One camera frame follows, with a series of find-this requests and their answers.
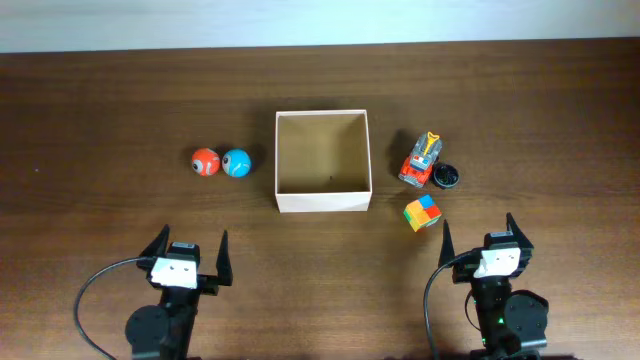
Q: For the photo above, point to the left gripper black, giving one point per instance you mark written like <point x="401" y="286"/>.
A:
<point x="210" y="283"/>

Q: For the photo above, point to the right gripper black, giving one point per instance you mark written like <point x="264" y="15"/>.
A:
<point x="462" y="272"/>

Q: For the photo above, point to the multicolour puzzle cube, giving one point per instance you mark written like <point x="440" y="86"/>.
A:
<point x="422" y="213"/>

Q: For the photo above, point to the red toy fire truck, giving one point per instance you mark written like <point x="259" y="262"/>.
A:
<point x="417" y="167"/>

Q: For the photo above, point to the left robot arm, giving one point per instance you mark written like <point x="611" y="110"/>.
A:
<point x="163" y="331"/>

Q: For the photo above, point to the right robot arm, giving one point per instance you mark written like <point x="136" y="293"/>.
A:
<point x="512" y="323"/>

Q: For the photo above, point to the black round toy wheel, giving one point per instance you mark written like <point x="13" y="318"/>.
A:
<point x="445" y="176"/>

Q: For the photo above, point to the red toy ball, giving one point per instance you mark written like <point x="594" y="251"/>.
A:
<point x="205" y="162"/>

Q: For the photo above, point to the blue toy ball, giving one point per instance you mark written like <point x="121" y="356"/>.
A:
<point x="236" y="163"/>

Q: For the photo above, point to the pink open cardboard box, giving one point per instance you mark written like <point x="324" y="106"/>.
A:
<point x="322" y="161"/>

